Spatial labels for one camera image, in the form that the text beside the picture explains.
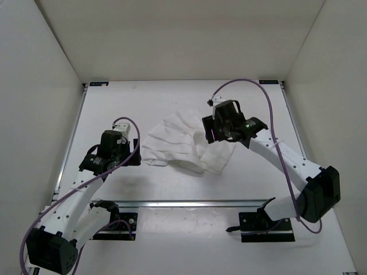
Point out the blue corner label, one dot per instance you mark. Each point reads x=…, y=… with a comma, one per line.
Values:
x=98, y=84
x=268, y=82

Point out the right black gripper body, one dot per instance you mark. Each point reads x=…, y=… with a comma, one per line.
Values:
x=221, y=130

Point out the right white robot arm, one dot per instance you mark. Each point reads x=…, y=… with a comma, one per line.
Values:
x=319, y=188

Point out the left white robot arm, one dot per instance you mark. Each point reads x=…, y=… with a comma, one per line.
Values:
x=56, y=242

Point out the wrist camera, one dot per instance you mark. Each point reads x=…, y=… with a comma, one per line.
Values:
x=215, y=101
x=122, y=127

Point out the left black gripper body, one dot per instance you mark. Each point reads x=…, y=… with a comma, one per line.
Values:
x=123, y=151

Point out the aluminium front rail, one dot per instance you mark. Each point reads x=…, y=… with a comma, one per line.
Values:
x=191, y=204

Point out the right blue corner label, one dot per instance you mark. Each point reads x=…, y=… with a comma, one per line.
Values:
x=268, y=82

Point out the white pleated skirt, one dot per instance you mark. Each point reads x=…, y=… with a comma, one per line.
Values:
x=179, y=139

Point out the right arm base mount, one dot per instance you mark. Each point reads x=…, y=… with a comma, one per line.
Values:
x=258, y=227

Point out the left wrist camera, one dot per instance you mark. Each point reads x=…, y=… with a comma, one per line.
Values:
x=122, y=127

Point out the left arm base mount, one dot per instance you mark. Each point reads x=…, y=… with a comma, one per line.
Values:
x=121, y=226

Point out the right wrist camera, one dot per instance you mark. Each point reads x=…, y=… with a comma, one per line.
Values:
x=215, y=101

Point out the left blue corner label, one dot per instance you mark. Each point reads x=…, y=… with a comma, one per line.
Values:
x=98, y=84

